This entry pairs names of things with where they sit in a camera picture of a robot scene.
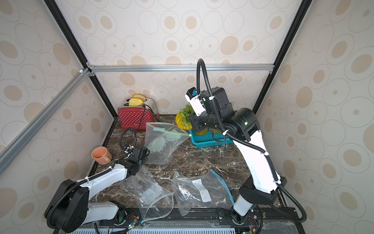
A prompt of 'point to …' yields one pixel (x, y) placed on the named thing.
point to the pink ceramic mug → (102, 156)
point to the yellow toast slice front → (135, 102)
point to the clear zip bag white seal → (154, 200)
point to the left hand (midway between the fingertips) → (146, 155)
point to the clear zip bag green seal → (160, 139)
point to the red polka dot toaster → (140, 117)
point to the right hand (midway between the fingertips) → (190, 117)
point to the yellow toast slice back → (140, 96)
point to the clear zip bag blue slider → (195, 191)
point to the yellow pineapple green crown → (203, 132)
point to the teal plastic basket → (210, 139)
